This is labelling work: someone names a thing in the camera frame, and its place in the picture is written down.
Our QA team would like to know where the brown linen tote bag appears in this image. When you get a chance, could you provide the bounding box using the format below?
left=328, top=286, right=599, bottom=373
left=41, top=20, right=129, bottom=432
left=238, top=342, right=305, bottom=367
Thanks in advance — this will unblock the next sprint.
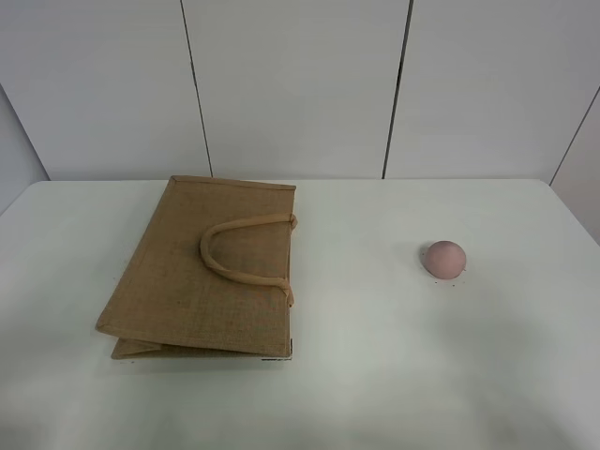
left=96, top=176, right=297, bottom=360

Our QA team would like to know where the pink peach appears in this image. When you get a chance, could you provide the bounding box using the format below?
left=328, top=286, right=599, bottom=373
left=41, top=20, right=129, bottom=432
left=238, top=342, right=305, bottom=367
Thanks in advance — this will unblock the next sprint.
left=424, top=241, right=467, bottom=280

